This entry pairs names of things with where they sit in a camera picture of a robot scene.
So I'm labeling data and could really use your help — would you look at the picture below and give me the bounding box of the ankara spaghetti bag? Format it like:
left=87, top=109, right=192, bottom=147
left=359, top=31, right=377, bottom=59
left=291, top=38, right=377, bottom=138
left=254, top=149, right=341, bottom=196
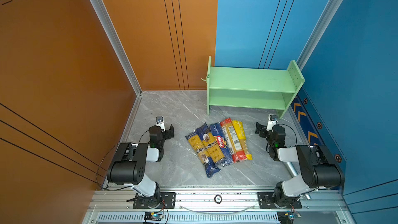
left=186, top=131, right=221, bottom=178
left=196, top=122, right=225, bottom=167

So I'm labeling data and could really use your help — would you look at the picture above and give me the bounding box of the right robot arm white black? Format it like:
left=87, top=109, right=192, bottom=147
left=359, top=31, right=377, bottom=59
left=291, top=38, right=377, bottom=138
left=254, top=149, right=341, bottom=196
left=255, top=122, right=345, bottom=208

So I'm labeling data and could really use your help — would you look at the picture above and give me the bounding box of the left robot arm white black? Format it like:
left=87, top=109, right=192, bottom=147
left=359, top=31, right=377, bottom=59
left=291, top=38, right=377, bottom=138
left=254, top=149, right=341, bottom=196
left=107, top=125, right=175, bottom=208

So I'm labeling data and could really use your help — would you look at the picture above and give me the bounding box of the yellow pasta bag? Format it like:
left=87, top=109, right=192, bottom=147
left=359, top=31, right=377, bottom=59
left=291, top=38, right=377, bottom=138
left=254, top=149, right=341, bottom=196
left=232, top=120, right=252, bottom=160

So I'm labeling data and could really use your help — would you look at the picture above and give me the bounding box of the green metal two-tier shelf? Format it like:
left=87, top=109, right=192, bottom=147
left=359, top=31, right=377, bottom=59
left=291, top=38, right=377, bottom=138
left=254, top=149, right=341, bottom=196
left=204, top=57, right=305, bottom=119

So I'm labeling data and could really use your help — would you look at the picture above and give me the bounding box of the red-ended clear spaghetti bag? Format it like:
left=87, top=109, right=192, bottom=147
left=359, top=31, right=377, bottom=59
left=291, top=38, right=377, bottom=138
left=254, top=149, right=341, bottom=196
left=220, top=118, right=247, bottom=163

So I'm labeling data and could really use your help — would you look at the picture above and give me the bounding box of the blue Barilla spaghetti box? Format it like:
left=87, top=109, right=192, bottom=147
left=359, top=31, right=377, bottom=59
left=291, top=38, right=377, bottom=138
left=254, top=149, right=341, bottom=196
left=209, top=122, right=234, bottom=167

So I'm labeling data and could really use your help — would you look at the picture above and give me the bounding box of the left circuit board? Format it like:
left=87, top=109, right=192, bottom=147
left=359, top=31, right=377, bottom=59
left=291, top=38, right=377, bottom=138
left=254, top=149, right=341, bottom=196
left=144, top=212, right=165, bottom=224

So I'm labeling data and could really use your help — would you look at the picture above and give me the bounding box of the circuit board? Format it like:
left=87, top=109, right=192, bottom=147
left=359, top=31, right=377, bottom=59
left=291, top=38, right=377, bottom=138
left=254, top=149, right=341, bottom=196
left=277, top=212, right=301, bottom=224
left=144, top=212, right=165, bottom=224

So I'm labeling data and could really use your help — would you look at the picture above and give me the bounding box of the right circuit board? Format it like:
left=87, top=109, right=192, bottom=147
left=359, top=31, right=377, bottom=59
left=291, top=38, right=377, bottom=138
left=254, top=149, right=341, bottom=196
left=277, top=212, right=301, bottom=224

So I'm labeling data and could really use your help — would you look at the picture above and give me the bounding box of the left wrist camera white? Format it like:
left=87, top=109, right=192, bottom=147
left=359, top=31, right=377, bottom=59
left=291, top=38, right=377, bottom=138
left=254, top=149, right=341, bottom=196
left=155, top=116, right=165, bottom=132

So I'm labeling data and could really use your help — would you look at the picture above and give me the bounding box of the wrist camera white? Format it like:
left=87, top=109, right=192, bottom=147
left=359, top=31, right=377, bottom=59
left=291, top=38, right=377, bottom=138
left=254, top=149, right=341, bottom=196
left=266, top=114, right=278, bottom=131
left=155, top=116, right=165, bottom=132

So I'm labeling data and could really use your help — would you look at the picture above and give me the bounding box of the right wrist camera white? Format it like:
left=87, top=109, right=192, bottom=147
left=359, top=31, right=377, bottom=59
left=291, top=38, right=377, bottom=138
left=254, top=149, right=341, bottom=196
left=266, top=114, right=278, bottom=131

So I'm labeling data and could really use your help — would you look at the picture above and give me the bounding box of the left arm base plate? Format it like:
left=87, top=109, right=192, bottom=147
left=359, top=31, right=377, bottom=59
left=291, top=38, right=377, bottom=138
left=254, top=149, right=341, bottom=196
left=133, top=191, right=176, bottom=209

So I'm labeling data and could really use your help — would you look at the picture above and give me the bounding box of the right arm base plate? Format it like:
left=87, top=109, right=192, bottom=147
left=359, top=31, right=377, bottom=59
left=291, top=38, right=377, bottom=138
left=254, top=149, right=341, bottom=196
left=257, top=191, right=302, bottom=209

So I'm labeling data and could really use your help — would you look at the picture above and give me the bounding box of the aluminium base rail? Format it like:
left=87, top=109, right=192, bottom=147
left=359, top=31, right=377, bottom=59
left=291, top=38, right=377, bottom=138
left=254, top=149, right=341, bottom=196
left=83, top=187, right=355, bottom=224

